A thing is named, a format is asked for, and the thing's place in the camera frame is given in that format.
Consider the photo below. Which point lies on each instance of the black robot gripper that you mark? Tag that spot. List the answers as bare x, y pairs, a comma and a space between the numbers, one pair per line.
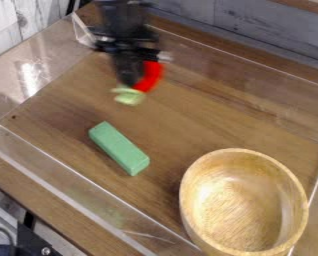
124, 35

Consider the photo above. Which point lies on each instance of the green rectangular block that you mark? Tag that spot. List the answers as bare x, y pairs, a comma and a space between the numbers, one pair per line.
119, 148

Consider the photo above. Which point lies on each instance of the clear acrylic front barrier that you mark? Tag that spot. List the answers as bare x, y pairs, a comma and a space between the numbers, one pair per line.
103, 225

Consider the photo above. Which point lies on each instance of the black clamp with screw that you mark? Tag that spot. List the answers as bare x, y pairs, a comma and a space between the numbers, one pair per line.
31, 244

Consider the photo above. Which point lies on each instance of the wooden bowl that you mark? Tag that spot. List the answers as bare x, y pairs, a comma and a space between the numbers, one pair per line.
243, 204

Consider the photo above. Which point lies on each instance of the clear acrylic corner bracket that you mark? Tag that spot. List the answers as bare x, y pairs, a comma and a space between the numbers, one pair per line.
83, 35

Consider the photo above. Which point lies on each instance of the red plush strawberry toy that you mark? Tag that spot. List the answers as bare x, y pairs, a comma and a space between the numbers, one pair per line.
131, 95

